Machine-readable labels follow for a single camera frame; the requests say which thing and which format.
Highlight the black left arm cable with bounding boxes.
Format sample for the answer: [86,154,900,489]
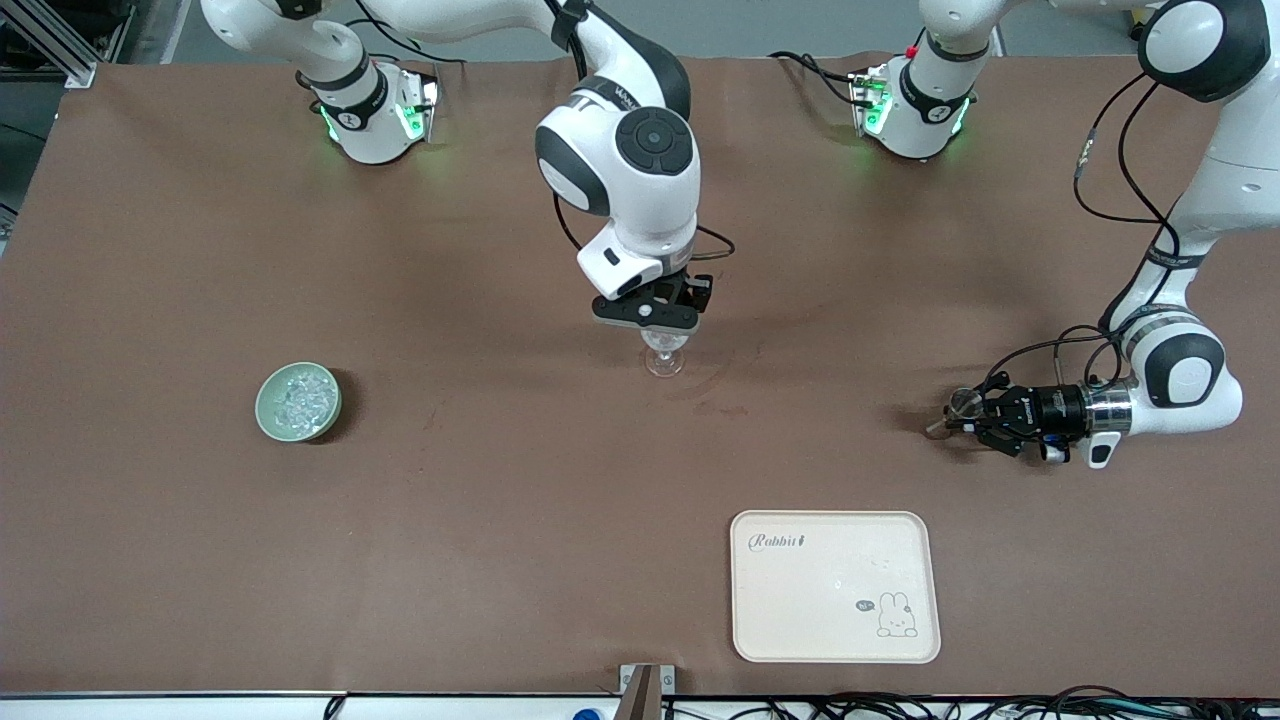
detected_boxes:
[983,70,1183,403]

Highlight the pile of ice cubes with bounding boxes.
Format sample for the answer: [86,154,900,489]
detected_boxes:
[270,368,337,433]

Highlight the aluminium frame profile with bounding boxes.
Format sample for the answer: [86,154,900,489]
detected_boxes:
[0,0,133,89]

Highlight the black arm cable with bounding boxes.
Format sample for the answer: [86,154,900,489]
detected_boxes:
[548,0,738,263]
[983,70,1183,403]

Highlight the tangled black cable bundle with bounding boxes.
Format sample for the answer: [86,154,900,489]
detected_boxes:
[660,685,1280,720]

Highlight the steel jigger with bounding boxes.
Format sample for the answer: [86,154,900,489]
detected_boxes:
[925,387,987,439]

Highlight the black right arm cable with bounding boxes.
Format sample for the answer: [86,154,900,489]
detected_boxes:
[548,0,738,263]

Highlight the clear wine glass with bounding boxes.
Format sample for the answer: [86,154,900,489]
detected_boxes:
[640,328,691,379]

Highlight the black base cable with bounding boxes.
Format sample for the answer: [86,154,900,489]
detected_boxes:
[768,50,873,107]
[355,0,467,91]

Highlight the brown table cover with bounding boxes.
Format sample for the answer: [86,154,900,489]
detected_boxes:
[0,52,1280,698]

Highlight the metal edge bracket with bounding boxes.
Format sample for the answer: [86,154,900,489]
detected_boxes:
[619,664,677,720]

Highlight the cream rabbit print tray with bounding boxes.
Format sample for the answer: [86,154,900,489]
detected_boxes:
[729,510,942,665]

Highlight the metal base connector plate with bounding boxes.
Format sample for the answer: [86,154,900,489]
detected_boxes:
[850,65,893,137]
[395,75,442,143]

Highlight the green ceramic bowl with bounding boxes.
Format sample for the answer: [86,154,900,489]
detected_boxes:
[255,362,343,443]

